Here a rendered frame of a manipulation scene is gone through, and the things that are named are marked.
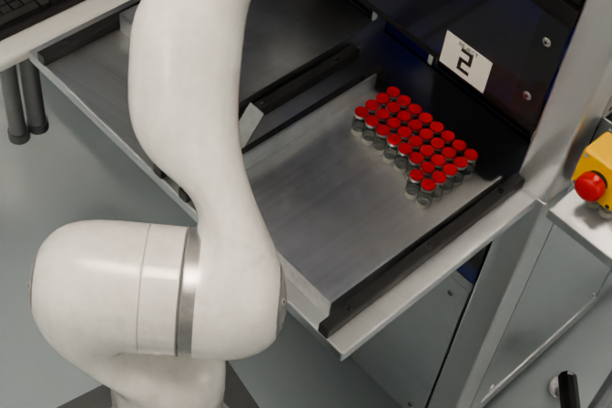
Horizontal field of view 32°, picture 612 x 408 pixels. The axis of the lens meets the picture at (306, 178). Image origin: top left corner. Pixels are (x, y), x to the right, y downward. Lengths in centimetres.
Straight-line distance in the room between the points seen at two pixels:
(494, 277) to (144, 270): 92
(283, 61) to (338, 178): 25
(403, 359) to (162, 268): 123
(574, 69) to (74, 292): 74
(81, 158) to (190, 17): 182
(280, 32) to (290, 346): 89
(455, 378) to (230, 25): 122
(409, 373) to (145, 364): 115
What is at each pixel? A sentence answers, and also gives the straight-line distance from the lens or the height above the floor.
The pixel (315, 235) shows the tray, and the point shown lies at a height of 88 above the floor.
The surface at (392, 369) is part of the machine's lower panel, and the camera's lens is 219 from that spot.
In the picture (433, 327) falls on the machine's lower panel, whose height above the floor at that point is 42.
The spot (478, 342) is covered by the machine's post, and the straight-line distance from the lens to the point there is 191.
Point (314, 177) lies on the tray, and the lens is 154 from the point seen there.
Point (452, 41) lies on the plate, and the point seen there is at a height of 104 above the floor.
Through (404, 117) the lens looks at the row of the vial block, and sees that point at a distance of 158.
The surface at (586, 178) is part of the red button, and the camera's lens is 146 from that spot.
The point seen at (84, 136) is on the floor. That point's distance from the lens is 276.
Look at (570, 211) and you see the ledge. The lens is 159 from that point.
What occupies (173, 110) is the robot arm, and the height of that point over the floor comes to 139.
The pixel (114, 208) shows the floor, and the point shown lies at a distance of 261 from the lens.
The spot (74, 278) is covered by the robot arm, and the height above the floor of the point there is 127.
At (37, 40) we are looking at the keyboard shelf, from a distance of 184.
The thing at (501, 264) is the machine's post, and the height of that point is 70.
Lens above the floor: 206
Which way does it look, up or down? 50 degrees down
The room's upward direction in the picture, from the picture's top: 8 degrees clockwise
